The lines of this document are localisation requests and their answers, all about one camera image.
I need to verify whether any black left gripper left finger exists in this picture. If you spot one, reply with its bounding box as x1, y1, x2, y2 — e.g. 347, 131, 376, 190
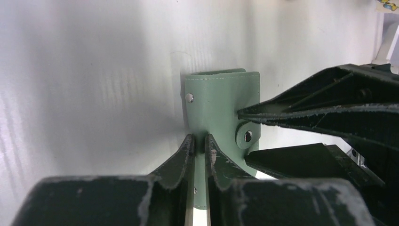
12, 134, 195, 226

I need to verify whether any dinosaur print yellow garment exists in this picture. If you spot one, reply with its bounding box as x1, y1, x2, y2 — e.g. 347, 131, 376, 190
376, 0, 399, 14

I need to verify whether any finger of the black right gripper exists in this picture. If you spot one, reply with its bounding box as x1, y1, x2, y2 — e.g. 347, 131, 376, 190
245, 143, 385, 187
238, 64, 399, 150

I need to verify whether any green leather card holder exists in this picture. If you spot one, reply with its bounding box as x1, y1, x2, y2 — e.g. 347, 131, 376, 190
184, 68, 261, 210

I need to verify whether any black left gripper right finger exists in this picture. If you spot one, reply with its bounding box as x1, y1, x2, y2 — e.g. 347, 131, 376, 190
205, 134, 374, 226

